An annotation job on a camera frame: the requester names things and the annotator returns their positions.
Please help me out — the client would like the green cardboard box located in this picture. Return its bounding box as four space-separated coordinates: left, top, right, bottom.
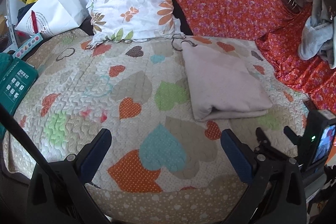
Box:
0 52 39 140

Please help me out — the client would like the heart patchwork quilt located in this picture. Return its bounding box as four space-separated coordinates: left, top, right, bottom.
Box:
14 30 308 223

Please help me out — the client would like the white floral pillow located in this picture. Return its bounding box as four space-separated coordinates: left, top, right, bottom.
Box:
86 0 183 50

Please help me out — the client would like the white paper bag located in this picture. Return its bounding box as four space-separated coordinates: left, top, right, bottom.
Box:
15 0 88 39

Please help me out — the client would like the grey fleece garment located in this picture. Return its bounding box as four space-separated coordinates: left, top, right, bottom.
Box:
298 16 334 61

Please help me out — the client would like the colourful dotted strip box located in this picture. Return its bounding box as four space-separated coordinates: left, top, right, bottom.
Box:
13 33 43 59

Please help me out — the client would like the orange floral bedsheet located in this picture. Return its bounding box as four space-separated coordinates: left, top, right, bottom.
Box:
174 0 335 112

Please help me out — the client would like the white garment in pile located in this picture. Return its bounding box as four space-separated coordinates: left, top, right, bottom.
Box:
324 28 335 69

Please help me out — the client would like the pink cloth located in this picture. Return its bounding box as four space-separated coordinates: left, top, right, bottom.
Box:
182 42 273 122

